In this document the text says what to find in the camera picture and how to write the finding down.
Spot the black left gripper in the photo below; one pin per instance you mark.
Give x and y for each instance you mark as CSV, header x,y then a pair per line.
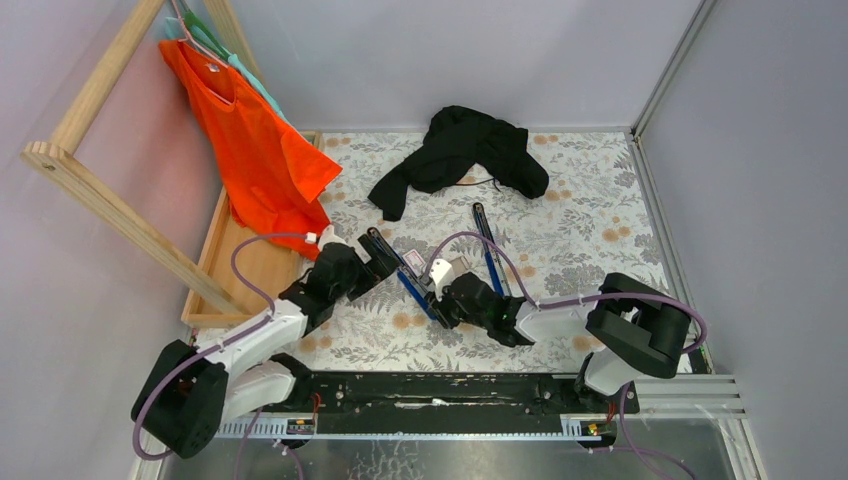
x,y
380,263

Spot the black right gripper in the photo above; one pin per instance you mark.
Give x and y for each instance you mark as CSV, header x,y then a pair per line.
x,y
446,293

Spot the staple tray with staples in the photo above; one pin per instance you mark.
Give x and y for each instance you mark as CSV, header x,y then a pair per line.
x,y
460,264

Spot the blue stapler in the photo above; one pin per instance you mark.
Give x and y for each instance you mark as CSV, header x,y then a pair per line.
x,y
408,279
495,268

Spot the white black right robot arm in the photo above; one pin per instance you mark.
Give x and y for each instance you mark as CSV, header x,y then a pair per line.
x,y
641,331

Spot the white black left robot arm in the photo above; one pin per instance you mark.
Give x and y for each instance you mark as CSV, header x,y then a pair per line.
x,y
192,390

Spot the wooden tray base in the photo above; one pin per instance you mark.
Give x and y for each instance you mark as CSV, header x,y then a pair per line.
x,y
269,267

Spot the black crumpled garment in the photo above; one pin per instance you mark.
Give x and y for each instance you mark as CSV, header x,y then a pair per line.
x,y
459,138

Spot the orange t-shirt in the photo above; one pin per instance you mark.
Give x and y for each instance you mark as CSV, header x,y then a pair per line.
x,y
274,177

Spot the floral tablecloth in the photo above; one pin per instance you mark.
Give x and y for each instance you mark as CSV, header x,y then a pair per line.
x,y
591,221

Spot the pink clothes hanger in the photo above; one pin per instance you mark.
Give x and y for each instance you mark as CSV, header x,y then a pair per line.
x,y
195,85

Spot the teal hanging garment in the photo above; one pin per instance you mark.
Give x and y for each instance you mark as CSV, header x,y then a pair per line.
x,y
190,28

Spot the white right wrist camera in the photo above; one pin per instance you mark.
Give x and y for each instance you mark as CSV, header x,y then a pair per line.
x,y
440,272

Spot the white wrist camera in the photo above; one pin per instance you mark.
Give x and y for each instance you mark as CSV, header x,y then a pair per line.
x,y
440,272
329,236

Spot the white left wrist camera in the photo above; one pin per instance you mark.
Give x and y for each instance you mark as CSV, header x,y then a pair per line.
x,y
329,236

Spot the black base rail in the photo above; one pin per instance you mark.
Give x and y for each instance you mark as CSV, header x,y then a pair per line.
x,y
422,403

